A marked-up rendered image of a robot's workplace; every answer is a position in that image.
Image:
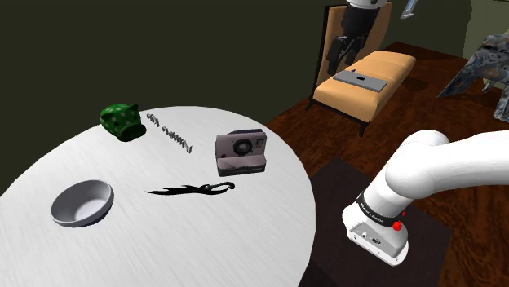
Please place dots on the orange sofa with black frame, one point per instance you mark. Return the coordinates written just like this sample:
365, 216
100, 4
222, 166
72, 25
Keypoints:
358, 99

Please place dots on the green spotted piggy bank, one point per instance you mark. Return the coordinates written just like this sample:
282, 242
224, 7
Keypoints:
121, 121

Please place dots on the round white table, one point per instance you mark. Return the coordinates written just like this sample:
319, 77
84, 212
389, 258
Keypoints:
179, 238

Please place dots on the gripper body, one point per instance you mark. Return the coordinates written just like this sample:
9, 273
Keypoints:
360, 22

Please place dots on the wall picture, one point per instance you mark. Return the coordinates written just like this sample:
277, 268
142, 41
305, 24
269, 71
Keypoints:
408, 8

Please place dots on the grey jagged strip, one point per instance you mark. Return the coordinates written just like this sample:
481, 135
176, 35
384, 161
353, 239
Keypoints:
171, 133

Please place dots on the grey bowl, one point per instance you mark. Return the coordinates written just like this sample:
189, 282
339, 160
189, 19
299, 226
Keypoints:
81, 204

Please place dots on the grey instant camera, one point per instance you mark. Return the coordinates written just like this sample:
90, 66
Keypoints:
239, 153

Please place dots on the mottled grey angular object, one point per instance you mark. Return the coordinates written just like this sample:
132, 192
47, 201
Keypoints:
483, 67

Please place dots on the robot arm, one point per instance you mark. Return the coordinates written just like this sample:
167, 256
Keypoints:
437, 163

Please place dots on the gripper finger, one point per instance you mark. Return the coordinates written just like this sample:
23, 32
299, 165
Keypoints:
336, 55
356, 49

